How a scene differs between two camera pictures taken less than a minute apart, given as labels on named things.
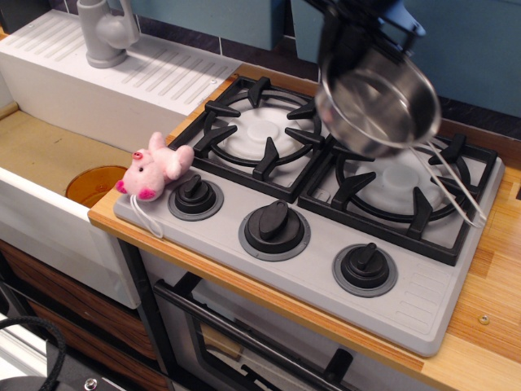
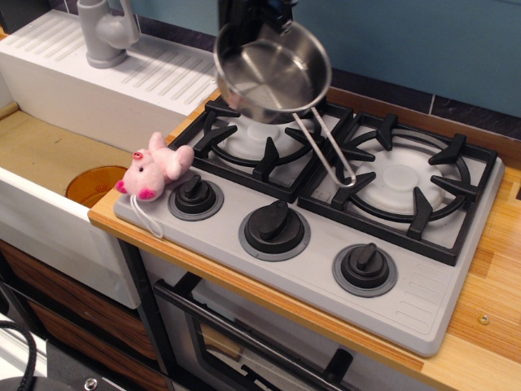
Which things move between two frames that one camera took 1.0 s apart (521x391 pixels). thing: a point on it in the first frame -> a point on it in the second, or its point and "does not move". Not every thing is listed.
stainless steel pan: x=392 y=105 -> x=267 y=72
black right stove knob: x=364 y=270 does not move
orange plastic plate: x=89 y=186 does not move
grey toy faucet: x=107 y=37 does not move
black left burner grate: x=260 y=133 does not move
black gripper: x=343 y=49 -> x=256 y=15
